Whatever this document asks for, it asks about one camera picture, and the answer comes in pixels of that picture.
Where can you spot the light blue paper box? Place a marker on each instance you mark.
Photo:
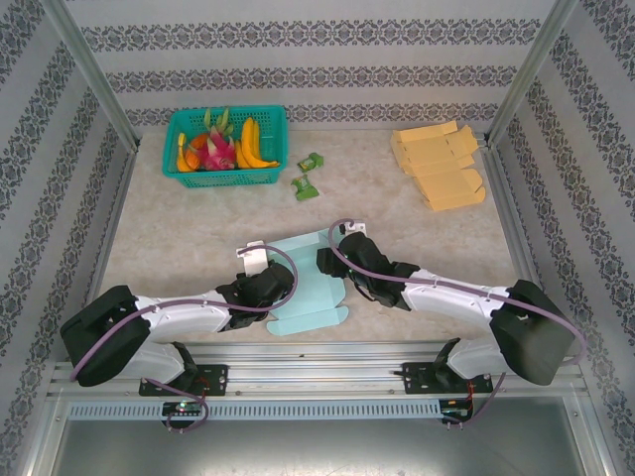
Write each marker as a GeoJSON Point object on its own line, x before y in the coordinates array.
{"type": "Point", "coordinates": [307, 277]}

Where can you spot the orange paper box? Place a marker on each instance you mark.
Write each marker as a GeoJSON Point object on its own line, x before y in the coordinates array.
{"type": "Point", "coordinates": [436, 149]}

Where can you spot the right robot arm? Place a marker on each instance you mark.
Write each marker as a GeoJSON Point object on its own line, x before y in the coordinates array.
{"type": "Point", "coordinates": [456, 297]}

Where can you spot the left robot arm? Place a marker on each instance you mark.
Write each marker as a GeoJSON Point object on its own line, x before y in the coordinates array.
{"type": "Point", "coordinates": [178, 312]}

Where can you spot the green snack packet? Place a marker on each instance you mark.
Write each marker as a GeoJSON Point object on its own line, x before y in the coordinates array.
{"type": "Point", "coordinates": [304, 188]}
{"type": "Point", "coordinates": [310, 162]}

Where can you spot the teal plastic basket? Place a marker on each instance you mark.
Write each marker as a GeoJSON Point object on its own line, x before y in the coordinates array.
{"type": "Point", "coordinates": [223, 181]}

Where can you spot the pink dragon fruit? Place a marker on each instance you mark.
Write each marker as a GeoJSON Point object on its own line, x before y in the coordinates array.
{"type": "Point", "coordinates": [218, 154]}

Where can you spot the orange mango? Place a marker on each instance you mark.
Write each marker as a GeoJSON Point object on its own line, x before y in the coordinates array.
{"type": "Point", "coordinates": [187, 161]}

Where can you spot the red orange fruit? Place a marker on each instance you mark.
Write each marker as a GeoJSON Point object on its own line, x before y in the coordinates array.
{"type": "Point", "coordinates": [197, 143]}

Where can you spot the grey metal panel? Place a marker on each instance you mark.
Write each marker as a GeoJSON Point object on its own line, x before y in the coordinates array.
{"type": "Point", "coordinates": [317, 451]}

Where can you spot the small yellow banana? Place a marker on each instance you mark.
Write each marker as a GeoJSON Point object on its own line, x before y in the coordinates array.
{"type": "Point", "coordinates": [181, 141]}

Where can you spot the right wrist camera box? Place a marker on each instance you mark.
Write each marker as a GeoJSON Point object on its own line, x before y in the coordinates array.
{"type": "Point", "coordinates": [357, 229]}

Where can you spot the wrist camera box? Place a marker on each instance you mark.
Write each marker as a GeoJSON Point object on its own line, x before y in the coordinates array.
{"type": "Point", "coordinates": [255, 260]}
{"type": "Point", "coordinates": [357, 229]}

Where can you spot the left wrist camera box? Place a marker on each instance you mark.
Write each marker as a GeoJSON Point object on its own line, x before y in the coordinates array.
{"type": "Point", "coordinates": [255, 260]}

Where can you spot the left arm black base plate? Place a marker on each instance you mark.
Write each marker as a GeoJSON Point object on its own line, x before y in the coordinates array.
{"type": "Point", "coordinates": [215, 379]}

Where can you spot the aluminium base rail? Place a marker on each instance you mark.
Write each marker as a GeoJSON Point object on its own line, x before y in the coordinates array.
{"type": "Point", "coordinates": [317, 372]}

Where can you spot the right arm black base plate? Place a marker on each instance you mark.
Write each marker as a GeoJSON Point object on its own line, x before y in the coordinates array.
{"type": "Point", "coordinates": [421, 379]}

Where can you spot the aluminium side rail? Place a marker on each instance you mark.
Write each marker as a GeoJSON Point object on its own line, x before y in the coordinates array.
{"type": "Point", "coordinates": [113, 218]}
{"type": "Point", "coordinates": [511, 223]}

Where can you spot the aluminium frame post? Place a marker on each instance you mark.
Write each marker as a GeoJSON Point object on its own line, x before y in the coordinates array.
{"type": "Point", "coordinates": [89, 74]}
{"type": "Point", "coordinates": [536, 64]}

